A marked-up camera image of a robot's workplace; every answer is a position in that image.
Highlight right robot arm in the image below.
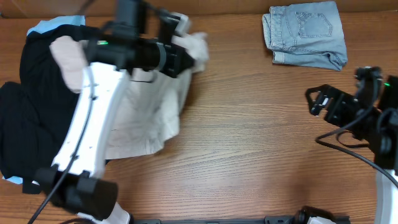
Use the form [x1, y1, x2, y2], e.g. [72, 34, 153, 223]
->
[305, 67, 397, 223]

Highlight black garment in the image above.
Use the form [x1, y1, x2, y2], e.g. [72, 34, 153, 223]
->
[0, 24, 108, 195]

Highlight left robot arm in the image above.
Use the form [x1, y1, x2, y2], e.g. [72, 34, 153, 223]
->
[35, 1, 194, 223]

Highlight folded light denim shorts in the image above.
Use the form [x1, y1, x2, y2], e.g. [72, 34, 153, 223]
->
[262, 1, 348, 71]

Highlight beige khaki shorts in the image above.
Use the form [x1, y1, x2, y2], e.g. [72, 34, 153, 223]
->
[50, 32, 209, 159]

